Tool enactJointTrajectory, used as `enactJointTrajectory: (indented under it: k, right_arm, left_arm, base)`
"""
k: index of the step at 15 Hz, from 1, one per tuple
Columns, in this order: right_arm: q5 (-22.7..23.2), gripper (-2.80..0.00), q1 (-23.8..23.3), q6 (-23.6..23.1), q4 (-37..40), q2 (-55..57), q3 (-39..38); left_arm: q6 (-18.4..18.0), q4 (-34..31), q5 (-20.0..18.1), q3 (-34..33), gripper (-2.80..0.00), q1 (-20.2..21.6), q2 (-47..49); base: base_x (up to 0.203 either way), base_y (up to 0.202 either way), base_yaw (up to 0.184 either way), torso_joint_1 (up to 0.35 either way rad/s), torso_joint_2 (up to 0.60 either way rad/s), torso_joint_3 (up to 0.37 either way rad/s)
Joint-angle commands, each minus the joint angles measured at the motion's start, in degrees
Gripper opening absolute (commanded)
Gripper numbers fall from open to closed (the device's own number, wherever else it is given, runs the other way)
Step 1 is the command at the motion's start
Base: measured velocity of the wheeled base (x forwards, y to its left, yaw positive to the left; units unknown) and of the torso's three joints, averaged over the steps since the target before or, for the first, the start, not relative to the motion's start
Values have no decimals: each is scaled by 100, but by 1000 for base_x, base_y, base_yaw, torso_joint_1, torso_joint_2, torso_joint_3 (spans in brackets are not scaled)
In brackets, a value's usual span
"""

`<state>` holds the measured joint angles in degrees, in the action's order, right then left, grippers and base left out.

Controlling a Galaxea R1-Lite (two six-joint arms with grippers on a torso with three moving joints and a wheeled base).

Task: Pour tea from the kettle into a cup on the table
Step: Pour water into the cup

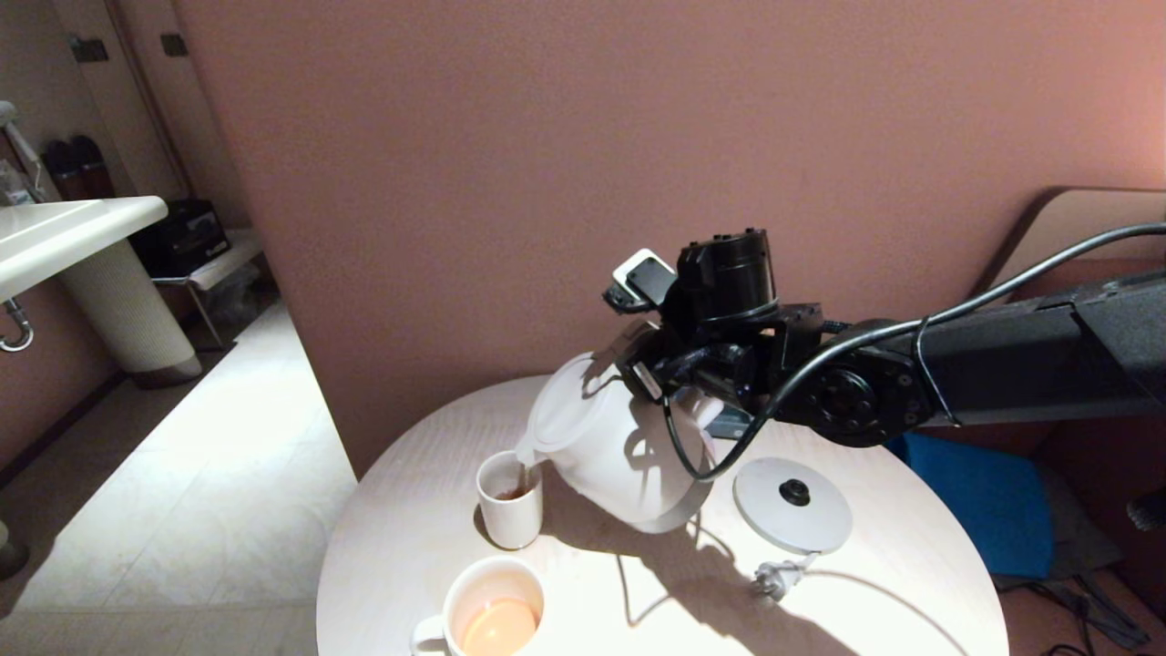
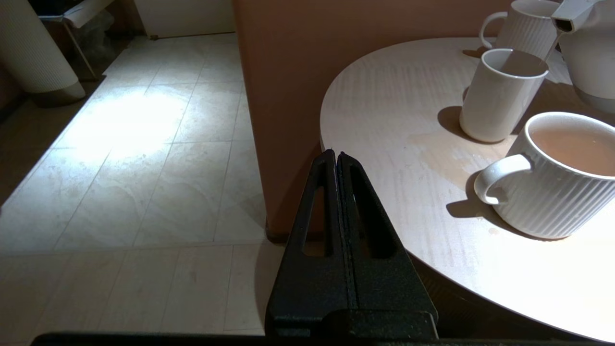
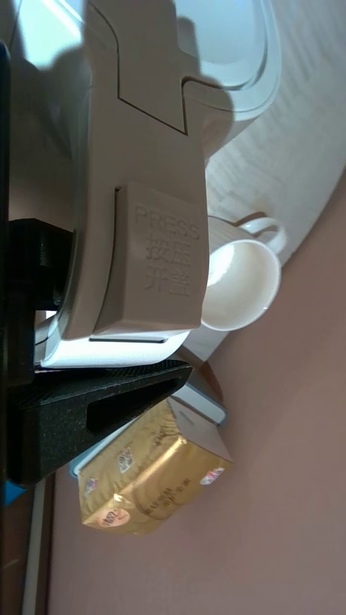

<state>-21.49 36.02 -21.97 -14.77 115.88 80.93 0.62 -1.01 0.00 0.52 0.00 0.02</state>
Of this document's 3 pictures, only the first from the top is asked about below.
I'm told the white electric kettle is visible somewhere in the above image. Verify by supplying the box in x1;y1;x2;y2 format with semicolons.
515;351;722;535

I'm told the round grey kettle base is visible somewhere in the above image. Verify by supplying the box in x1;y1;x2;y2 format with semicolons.
733;457;854;556

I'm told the white kettle power plug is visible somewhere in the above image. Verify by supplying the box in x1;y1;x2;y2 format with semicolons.
752;556;813;603

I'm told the large white ribbed mug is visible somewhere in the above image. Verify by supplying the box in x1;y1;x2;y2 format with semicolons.
410;556;547;656

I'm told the blue cushion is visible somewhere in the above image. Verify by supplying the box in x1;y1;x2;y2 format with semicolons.
888;433;1054;581

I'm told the white metal-legged shelf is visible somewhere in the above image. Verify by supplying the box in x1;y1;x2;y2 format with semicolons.
153;231;267;354

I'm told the beige brown-edged panel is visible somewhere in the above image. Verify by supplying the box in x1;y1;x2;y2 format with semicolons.
970;187;1166;297

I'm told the grey cloth bag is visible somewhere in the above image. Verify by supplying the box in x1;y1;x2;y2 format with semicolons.
988;465;1151;650

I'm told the black box appliance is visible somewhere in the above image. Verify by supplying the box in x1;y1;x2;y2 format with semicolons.
132;200;232;280

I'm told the dark bottle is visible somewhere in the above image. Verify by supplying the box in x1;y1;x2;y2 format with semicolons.
46;142;88;203
73;137;118;201

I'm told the white sink basin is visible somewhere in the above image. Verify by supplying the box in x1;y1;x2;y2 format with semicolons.
0;198;171;306

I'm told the chrome drain pipe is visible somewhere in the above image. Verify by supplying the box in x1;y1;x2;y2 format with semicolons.
0;299;37;356

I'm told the chrome faucet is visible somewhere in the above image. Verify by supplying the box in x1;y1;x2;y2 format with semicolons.
0;102;48;207

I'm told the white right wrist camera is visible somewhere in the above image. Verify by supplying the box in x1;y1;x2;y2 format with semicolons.
603;248;680;316

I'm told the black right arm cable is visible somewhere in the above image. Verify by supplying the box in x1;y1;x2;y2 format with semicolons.
663;223;1166;483

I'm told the tall white handleless cup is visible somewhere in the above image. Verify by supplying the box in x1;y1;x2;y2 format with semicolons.
476;450;544;550

